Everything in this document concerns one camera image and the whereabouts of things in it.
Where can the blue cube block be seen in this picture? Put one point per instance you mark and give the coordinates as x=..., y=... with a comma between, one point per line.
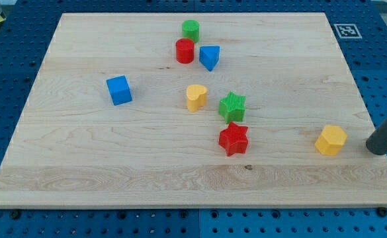
x=119, y=90

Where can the white fiducial marker tag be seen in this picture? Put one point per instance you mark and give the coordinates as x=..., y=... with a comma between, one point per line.
x=347, y=31

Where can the blue triangle block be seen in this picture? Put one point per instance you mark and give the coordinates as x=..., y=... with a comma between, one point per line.
x=209, y=56

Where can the wooden board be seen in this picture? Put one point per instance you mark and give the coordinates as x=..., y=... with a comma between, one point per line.
x=73, y=149

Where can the red star block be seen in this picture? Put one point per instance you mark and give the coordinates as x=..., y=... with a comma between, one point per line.
x=234, y=139

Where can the red cylinder block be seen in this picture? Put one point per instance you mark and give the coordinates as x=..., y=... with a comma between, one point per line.
x=184, y=50

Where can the green cylinder block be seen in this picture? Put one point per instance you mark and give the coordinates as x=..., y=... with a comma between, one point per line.
x=191, y=30

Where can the yellow heart block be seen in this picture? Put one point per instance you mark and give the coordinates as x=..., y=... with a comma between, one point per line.
x=196, y=96

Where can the green star block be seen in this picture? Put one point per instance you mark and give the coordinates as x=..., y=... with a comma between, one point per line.
x=232, y=107

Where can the yellow hexagon block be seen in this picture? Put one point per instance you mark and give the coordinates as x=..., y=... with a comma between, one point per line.
x=331, y=140

